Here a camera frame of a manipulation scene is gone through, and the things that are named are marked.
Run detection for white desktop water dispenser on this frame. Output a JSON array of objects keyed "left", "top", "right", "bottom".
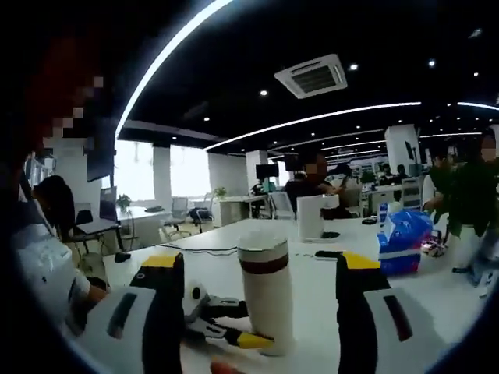
[{"left": 297, "top": 194, "right": 341, "bottom": 243}]

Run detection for white shelf rack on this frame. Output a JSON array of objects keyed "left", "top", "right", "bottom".
[{"left": 25, "top": 153, "right": 58, "bottom": 185}]

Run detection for open grey laptop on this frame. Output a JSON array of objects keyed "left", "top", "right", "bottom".
[{"left": 76, "top": 186, "right": 120, "bottom": 235}]

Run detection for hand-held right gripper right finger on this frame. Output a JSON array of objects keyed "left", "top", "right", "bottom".
[{"left": 335, "top": 251, "right": 445, "bottom": 374}]

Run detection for small green potted plant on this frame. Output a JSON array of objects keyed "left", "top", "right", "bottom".
[{"left": 115, "top": 193, "right": 133, "bottom": 235}]

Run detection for curved ceiling light strip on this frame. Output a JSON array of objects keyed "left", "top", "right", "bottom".
[
  {"left": 115, "top": 0, "right": 231, "bottom": 138},
  {"left": 206, "top": 101, "right": 422, "bottom": 151}
]

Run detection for black backpack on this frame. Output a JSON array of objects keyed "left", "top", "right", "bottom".
[{"left": 188, "top": 208, "right": 214, "bottom": 224}]

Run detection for small blue and white box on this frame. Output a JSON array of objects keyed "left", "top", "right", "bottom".
[{"left": 377, "top": 202, "right": 391, "bottom": 229}]

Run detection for person's right hand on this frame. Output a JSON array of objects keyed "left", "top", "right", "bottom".
[{"left": 210, "top": 361, "right": 239, "bottom": 374}]

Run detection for black cable with plug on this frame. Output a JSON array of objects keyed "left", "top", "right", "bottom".
[{"left": 150, "top": 242, "right": 241, "bottom": 257}]

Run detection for blue and white tissue bundle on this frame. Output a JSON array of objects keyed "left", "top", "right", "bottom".
[{"left": 377, "top": 210, "right": 435, "bottom": 276}]

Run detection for white chest-worn device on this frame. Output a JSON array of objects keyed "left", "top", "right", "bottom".
[{"left": 65, "top": 278, "right": 91, "bottom": 337}]

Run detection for large black wall screen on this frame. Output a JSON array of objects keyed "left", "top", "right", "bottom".
[{"left": 86, "top": 136, "right": 116, "bottom": 183}]

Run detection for white table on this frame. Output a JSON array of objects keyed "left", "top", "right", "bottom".
[{"left": 103, "top": 217, "right": 488, "bottom": 374}]

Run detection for white ceiling air conditioner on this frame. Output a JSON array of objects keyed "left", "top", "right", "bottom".
[{"left": 274, "top": 53, "right": 348, "bottom": 101}]

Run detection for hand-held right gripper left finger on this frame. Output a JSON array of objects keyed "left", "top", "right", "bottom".
[{"left": 72, "top": 251, "right": 186, "bottom": 374}]

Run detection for white water cup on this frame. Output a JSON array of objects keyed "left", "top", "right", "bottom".
[{"left": 241, "top": 267, "right": 296, "bottom": 356}]

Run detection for white office chair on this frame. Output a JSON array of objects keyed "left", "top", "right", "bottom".
[
  {"left": 164, "top": 196, "right": 193, "bottom": 239},
  {"left": 271, "top": 191, "right": 296, "bottom": 219}
]

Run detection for white desk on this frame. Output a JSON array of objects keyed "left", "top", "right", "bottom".
[
  {"left": 116, "top": 205, "right": 173, "bottom": 251},
  {"left": 218, "top": 194, "right": 271, "bottom": 227}
]

